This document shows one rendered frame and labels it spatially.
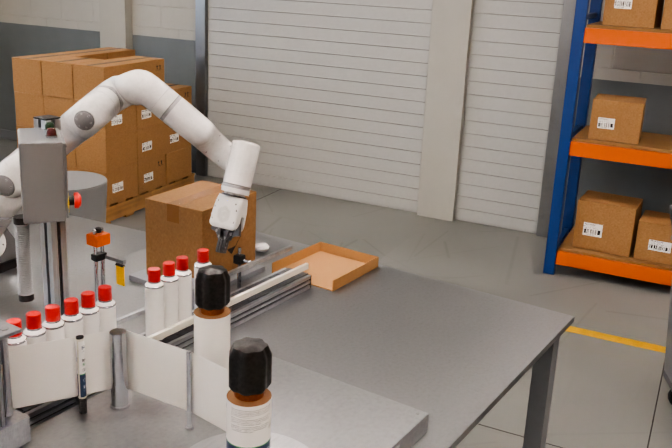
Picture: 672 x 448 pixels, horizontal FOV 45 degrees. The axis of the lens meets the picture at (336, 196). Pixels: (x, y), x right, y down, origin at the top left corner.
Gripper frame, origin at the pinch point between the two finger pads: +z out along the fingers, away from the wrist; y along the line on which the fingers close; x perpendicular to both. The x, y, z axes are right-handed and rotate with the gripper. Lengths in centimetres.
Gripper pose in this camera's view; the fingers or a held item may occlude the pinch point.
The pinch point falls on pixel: (222, 246)
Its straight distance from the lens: 240.7
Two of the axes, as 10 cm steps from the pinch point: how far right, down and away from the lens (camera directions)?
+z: -2.3, 9.7, -0.2
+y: 8.3, 1.9, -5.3
